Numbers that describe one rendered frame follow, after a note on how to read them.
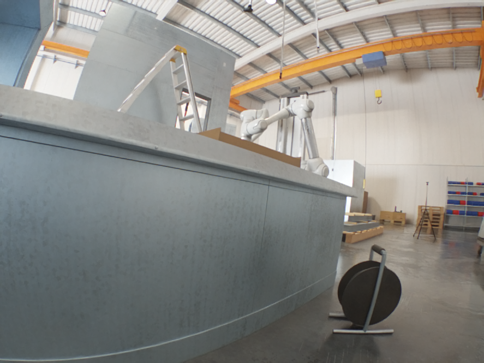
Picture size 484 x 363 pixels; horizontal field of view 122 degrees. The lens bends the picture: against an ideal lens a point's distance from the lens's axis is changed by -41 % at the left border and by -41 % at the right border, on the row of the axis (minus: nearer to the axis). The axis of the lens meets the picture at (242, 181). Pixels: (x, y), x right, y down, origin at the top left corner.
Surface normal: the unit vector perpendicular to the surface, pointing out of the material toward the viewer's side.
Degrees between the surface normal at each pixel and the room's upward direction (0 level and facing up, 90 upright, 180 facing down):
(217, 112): 90
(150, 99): 90
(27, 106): 67
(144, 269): 90
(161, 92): 90
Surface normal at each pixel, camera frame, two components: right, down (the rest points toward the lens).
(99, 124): 0.70, -0.34
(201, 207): 0.71, 0.04
